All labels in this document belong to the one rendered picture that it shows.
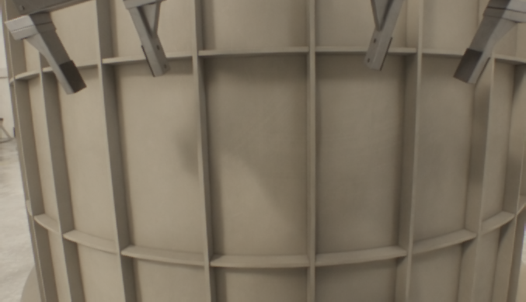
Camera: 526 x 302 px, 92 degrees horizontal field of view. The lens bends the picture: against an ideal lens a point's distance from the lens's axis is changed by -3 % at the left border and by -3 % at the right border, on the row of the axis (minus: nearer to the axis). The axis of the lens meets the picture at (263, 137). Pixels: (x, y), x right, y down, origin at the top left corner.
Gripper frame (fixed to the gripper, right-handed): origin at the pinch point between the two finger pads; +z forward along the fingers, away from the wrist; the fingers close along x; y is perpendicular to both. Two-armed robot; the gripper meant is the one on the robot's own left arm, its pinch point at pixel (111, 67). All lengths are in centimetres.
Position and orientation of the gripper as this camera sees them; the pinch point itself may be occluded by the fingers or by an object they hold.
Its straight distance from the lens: 40.7
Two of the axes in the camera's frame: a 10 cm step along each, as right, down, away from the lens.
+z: 2.0, 8.5, 4.8
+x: -9.8, 1.3, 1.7
